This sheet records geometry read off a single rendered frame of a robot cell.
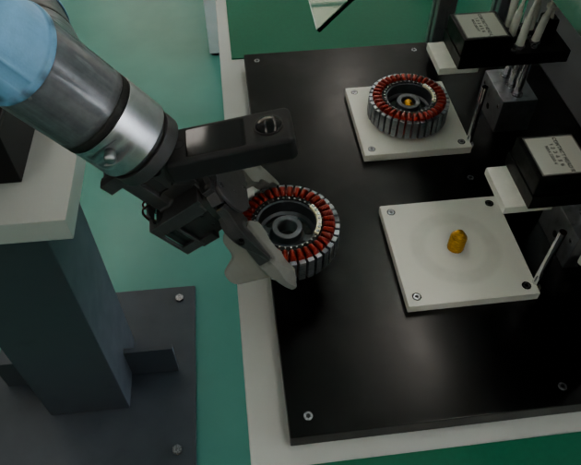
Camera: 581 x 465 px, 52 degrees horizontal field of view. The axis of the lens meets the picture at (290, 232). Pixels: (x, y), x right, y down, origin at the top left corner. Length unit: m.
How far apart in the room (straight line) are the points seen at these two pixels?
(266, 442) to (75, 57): 0.39
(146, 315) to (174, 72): 1.07
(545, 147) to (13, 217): 0.65
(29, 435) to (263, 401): 0.95
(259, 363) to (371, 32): 0.66
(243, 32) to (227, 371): 0.80
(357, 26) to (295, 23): 0.11
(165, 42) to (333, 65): 1.59
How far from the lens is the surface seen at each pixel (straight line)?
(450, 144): 0.86
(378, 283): 0.70
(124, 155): 0.50
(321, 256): 0.61
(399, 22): 1.16
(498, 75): 0.93
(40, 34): 0.47
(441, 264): 0.71
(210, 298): 1.62
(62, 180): 0.89
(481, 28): 0.83
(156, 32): 2.60
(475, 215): 0.77
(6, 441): 1.54
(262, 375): 0.66
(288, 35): 1.11
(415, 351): 0.66
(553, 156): 0.66
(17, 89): 0.47
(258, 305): 0.70
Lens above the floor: 1.34
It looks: 50 degrees down
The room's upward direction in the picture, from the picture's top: straight up
